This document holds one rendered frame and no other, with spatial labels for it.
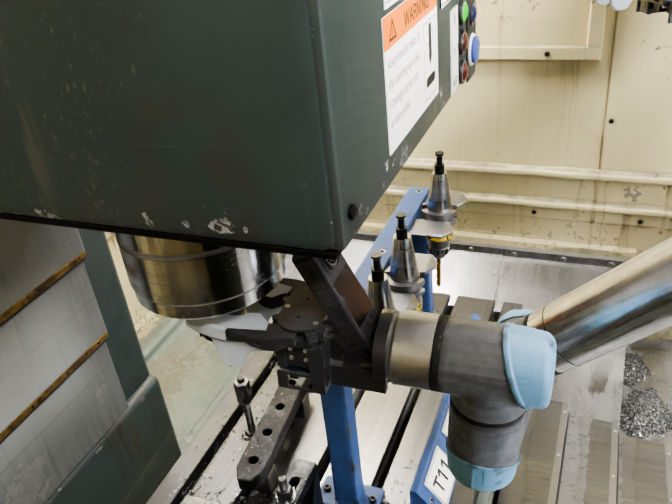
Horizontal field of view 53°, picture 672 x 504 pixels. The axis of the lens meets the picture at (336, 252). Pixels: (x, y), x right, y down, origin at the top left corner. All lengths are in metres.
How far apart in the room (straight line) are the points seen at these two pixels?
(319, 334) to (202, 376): 1.26
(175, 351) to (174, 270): 1.41
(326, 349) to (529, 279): 1.10
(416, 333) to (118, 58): 0.35
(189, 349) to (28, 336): 0.92
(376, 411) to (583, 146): 0.76
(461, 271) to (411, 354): 1.11
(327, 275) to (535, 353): 0.20
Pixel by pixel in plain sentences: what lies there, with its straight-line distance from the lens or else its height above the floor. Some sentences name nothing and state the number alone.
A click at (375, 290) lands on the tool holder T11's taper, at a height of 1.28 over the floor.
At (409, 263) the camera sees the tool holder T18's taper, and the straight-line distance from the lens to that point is 0.97.
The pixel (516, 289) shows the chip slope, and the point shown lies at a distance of 1.70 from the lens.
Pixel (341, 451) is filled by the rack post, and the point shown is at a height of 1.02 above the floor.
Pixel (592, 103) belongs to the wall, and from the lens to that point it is 1.58.
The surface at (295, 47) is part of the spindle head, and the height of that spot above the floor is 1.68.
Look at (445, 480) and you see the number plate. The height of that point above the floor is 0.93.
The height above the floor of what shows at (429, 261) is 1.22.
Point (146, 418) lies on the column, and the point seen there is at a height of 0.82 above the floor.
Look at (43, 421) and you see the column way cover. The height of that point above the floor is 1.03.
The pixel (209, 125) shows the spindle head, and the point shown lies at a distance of 0.46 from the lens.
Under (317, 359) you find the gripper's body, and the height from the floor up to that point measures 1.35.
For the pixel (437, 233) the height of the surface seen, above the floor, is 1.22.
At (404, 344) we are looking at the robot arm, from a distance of 0.64.
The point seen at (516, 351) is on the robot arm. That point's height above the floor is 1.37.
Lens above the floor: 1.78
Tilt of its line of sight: 31 degrees down
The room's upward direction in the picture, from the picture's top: 7 degrees counter-clockwise
